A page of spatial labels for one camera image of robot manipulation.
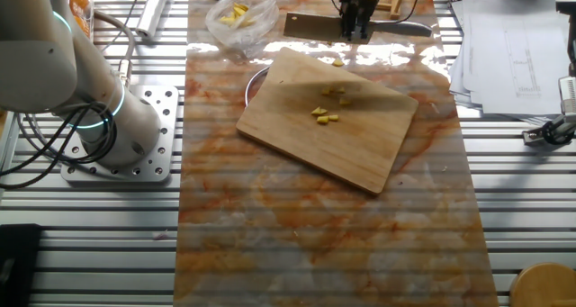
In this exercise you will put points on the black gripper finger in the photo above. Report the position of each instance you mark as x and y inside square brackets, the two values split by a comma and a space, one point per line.
[349, 21]
[366, 19]

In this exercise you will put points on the steel kitchen cleaver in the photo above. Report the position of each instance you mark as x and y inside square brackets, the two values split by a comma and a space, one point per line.
[310, 28]

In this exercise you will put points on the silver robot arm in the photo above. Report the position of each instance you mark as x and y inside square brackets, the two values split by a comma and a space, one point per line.
[40, 73]

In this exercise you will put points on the wooden knife rack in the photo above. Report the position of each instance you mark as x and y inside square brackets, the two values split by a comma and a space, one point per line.
[398, 1]

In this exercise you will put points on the small cut potato piece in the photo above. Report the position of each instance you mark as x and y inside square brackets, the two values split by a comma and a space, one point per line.
[325, 91]
[340, 90]
[333, 117]
[322, 120]
[337, 63]

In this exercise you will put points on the clear plastic bag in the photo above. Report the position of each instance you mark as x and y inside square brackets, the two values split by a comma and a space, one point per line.
[261, 10]

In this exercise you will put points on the pile of potato slices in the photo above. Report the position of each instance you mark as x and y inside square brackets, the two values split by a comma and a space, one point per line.
[236, 13]

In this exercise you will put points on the wooden cutting board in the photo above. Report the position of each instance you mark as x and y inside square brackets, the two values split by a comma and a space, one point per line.
[351, 154]

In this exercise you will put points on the stack of white papers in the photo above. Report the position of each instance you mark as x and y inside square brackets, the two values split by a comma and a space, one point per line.
[517, 73]

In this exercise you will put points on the white plastic wrap roll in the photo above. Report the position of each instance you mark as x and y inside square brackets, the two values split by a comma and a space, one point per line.
[153, 14]

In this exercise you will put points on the orange marble pattern mat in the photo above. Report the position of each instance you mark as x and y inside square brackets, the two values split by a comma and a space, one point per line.
[315, 230]

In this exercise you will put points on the clear plastic fruit tray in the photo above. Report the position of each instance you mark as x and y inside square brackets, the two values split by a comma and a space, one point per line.
[87, 10]

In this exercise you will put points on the wooden stand with round base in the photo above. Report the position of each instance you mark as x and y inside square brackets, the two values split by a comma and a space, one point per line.
[544, 286]

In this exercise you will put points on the black box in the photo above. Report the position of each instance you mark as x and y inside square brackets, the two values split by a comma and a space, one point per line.
[18, 266]

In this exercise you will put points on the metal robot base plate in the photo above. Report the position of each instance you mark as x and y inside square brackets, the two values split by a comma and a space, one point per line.
[166, 118]

